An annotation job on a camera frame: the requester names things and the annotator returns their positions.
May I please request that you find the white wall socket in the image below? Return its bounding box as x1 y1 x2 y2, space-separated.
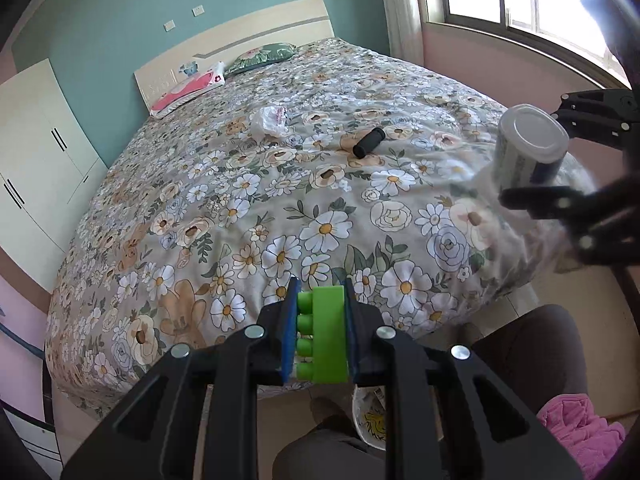
192 6 205 18

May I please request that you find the pink knitted garment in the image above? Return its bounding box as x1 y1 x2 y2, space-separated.
537 393 626 479

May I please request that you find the cream wooden headboard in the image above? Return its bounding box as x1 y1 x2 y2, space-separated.
134 0 334 107

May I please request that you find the window with frame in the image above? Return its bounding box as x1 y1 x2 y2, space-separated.
423 0 630 88

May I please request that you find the floral bed sheet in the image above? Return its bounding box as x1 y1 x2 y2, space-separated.
46 38 577 419

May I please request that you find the white curtain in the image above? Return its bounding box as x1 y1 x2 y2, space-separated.
383 0 424 66

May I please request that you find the white blue plastic jar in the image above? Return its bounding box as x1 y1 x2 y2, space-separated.
492 104 570 191

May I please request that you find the white plastic bag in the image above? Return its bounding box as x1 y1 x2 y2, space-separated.
250 106 288 142

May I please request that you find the grey trouser leg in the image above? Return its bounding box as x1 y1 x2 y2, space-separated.
271 302 591 480

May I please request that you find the white wardrobe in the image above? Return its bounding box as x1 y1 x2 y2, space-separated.
0 60 106 292

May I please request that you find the pink white pillow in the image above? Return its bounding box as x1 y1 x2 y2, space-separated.
150 62 224 119

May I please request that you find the green leaf pillow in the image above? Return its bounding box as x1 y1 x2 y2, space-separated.
224 42 298 78

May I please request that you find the green toy building block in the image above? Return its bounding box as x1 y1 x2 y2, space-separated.
295 286 348 384

